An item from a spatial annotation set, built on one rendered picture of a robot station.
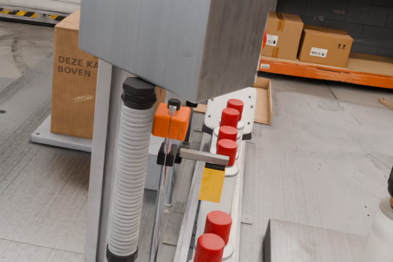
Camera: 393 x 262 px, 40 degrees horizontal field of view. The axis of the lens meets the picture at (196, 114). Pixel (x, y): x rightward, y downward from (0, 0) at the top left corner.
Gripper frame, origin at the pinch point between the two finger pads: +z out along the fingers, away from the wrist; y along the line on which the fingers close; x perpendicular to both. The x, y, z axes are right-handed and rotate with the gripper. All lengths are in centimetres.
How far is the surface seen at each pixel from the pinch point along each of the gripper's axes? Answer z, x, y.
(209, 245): 4, -53, -1
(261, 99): -12, 65, 10
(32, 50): -15, 318, -160
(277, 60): -42, 338, 37
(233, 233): 10.7, -21.1, 3.9
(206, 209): 6.4, -24.8, -1.5
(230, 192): 2.7, -25.8, 1.9
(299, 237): 11.3, -12.6, 16.8
